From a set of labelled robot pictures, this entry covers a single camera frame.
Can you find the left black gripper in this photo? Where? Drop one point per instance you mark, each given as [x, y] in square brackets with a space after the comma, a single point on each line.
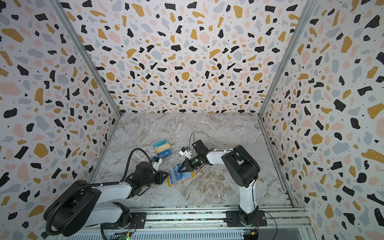
[161, 178]

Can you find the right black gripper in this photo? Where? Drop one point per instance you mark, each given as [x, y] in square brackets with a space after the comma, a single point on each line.
[188, 163]

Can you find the blue VIP card from holder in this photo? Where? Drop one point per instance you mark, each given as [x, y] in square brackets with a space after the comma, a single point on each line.
[175, 177]

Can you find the yellow leather card holder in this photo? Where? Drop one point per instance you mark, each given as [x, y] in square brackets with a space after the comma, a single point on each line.
[182, 181]

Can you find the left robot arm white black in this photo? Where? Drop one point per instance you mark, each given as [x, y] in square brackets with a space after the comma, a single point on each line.
[87, 205]

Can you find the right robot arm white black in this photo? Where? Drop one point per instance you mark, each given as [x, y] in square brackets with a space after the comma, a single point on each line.
[243, 169]

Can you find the blue VIP card in stand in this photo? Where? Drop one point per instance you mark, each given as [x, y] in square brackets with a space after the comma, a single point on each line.
[164, 154]

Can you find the gold card in stand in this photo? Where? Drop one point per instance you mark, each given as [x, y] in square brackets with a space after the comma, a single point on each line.
[163, 148]

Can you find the teal VIP card in stand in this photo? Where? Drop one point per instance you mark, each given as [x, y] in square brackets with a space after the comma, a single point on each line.
[160, 143]

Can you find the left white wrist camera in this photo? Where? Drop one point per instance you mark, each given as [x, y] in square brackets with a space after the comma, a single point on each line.
[156, 161]

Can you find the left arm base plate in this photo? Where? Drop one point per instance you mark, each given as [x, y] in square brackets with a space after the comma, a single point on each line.
[128, 221]

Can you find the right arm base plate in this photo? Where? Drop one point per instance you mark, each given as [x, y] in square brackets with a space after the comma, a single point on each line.
[241, 219]

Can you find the white perforated cable duct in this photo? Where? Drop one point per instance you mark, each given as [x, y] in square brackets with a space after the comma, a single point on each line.
[165, 235]

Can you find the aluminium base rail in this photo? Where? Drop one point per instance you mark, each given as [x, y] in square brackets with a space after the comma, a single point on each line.
[277, 217]

